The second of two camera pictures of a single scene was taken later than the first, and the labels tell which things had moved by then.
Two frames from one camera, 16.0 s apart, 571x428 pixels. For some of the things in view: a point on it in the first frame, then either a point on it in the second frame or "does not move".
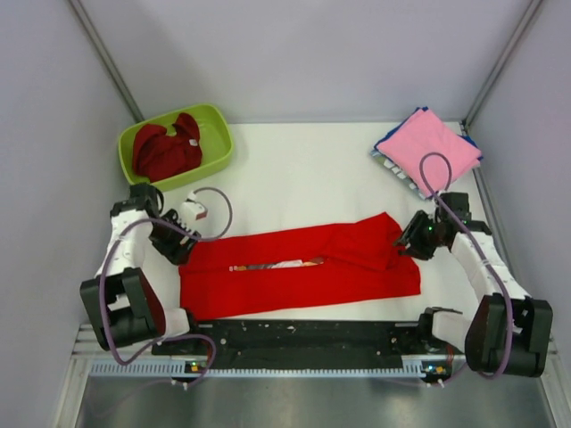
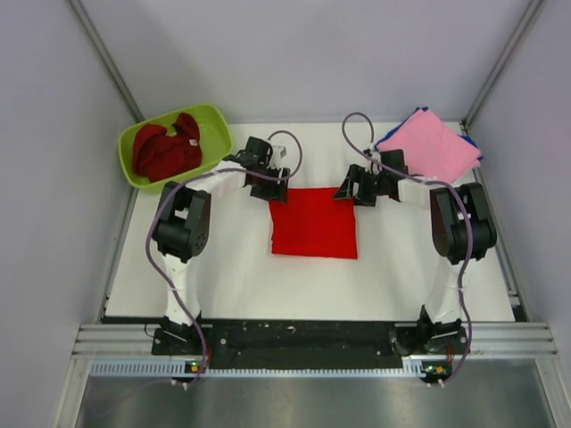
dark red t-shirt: (159, 157) does not move
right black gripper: (411, 235) -> (356, 175)
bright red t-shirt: (350, 261) -> (313, 223)
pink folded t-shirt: (424, 133) does not move
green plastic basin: (214, 135) does not move
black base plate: (254, 341) does not move
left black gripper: (176, 252) -> (277, 192)
